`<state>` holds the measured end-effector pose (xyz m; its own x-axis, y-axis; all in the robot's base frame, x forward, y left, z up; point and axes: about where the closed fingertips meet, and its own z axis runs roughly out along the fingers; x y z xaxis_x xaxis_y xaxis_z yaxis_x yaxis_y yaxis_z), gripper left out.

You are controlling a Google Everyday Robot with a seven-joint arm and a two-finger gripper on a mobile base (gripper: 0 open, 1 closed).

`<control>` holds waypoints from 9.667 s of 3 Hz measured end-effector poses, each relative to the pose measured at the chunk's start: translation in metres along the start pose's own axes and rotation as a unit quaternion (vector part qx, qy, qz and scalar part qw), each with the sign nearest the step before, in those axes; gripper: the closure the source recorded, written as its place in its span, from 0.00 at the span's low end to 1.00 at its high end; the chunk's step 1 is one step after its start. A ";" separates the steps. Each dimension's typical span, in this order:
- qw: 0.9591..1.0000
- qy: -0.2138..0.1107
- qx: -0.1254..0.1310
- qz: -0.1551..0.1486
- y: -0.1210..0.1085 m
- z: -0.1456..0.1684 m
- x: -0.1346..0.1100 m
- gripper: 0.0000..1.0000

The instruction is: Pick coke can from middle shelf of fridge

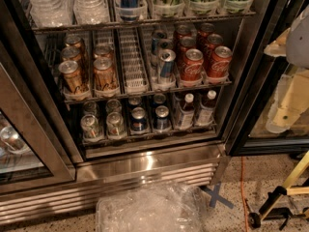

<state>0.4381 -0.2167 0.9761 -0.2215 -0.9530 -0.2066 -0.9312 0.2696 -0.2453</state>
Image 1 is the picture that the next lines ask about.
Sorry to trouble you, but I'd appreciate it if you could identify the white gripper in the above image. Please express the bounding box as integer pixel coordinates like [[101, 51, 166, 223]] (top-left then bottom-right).
[[264, 29, 309, 134]]

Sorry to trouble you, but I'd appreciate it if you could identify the coke can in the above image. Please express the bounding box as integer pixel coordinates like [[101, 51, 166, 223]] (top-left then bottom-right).
[[204, 33, 223, 69], [178, 37, 196, 65], [207, 45, 233, 78], [181, 48, 204, 81], [173, 24, 192, 46], [196, 23, 215, 50]]

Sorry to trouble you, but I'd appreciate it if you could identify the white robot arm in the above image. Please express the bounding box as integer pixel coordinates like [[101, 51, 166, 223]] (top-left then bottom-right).
[[264, 6, 309, 133]]

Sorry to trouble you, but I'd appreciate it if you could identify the right fridge glass door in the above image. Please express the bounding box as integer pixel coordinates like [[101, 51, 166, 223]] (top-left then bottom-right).
[[222, 0, 309, 157]]

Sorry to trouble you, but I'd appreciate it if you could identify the front blue silver can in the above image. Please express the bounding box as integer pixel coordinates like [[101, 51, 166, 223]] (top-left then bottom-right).
[[157, 49, 176, 84]]

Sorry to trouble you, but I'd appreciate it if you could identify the blue silver can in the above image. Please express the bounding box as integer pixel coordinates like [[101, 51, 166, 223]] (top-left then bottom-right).
[[152, 29, 167, 55], [157, 49, 176, 84], [157, 39, 174, 51]]

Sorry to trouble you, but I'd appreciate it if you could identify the middle blue silver can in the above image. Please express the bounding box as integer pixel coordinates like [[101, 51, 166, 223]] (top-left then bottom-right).
[[157, 39, 174, 51]]

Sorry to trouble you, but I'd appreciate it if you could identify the back right pepsi can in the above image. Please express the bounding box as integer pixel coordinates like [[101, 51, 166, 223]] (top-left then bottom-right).
[[152, 94, 166, 108]]

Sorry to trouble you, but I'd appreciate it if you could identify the pepsi can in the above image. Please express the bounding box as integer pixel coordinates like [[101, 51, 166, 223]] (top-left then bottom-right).
[[127, 97, 142, 109], [152, 94, 166, 108], [131, 107, 147, 131], [154, 105, 170, 130]]

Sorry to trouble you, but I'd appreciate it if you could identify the back blue silver can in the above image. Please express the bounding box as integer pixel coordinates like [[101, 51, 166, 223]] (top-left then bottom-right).
[[152, 29, 167, 55]]

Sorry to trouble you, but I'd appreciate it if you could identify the front right pepsi can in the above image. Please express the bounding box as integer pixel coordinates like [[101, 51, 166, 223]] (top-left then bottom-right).
[[154, 105, 170, 130]]

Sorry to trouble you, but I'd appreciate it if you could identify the back left pepsi can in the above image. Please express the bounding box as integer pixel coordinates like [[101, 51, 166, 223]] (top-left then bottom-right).
[[127, 97, 142, 109]]

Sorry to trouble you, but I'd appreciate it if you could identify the front left pepsi can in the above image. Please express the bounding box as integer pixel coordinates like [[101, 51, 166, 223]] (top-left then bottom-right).
[[131, 107, 147, 131]]

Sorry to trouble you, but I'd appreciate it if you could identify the back right clear can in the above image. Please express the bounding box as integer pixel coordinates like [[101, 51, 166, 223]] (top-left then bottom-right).
[[105, 99, 122, 114]]

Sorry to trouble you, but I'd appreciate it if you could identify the clear can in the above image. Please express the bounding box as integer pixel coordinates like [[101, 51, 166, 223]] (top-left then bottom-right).
[[80, 114, 101, 139], [82, 101, 99, 118], [105, 99, 122, 114], [106, 112, 125, 136]]

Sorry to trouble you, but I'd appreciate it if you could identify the front right clear can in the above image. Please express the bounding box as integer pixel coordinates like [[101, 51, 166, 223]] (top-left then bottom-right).
[[106, 112, 125, 136]]

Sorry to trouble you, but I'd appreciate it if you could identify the front right gold can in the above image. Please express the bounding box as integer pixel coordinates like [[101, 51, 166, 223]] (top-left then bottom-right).
[[94, 57, 118, 91]]

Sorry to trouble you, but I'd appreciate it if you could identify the gold can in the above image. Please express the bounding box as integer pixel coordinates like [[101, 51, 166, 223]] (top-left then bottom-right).
[[93, 44, 114, 59], [94, 57, 118, 91], [65, 35, 85, 53], [59, 60, 88, 95], [61, 46, 84, 68]]

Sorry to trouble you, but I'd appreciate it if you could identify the stainless steel display fridge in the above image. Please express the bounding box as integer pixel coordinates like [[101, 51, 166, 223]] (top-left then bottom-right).
[[0, 0, 309, 226]]

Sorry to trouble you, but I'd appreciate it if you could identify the back right gold can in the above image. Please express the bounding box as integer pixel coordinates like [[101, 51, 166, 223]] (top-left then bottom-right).
[[93, 44, 114, 59]]

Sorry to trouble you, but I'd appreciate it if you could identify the back left clear can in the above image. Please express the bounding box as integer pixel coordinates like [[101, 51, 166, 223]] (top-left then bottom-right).
[[82, 101, 99, 118]]

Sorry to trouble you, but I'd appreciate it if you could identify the front left clear can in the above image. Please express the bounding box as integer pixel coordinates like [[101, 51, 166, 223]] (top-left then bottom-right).
[[80, 114, 101, 139]]

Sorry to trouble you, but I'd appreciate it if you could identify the back left gold can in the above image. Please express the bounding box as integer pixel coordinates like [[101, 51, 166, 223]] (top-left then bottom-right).
[[65, 35, 85, 53]]

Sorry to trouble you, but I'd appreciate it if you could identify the front left gold can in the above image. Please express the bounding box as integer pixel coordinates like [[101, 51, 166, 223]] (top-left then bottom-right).
[[59, 60, 88, 95]]

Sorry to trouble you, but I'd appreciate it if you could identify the middle left gold can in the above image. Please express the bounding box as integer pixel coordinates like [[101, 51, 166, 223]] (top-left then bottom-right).
[[61, 46, 84, 68]]

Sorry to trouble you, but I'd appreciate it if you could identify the right white cap bottle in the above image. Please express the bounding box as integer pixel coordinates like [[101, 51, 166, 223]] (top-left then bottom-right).
[[194, 90, 216, 127]]

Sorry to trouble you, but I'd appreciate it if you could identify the white cap bottle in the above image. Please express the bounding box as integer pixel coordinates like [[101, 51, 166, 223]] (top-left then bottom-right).
[[194, 90, 216, 127], [176, 93, 194, 130]]

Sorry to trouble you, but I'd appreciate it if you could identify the left white cap bottle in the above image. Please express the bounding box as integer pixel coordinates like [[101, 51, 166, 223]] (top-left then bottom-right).
[[176, 93, 194, 130]]

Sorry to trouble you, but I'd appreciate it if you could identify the yellow black wheeled stand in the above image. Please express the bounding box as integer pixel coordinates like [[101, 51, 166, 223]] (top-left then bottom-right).
[[247, 151, 309, 231]]

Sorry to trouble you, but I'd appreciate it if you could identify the blue tape cross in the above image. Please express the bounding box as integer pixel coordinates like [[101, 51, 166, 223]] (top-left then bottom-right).
[[200, 183, 234, 209]]

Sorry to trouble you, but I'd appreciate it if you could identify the clear plastic bin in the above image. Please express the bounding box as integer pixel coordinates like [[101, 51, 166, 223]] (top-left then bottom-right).
[[96, 183, 207, 232]]

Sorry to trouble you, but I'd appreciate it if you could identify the right clear water bottle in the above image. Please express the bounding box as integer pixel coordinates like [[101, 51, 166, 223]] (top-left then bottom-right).
[[73, 0, 109, 25]]

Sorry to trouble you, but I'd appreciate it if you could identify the clear water bottle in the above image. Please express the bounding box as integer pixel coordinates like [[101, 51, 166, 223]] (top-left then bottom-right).
[[30, 0, 73, 28], [73, 0, 109, 25]]

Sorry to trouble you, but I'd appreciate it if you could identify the left clear water bottle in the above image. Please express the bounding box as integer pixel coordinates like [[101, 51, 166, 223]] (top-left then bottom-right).
[[30, 0, 73, 28]]

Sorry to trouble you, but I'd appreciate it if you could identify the orange power cable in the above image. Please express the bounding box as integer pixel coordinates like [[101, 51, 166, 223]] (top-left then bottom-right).
[[239, 156, 250, 232]]

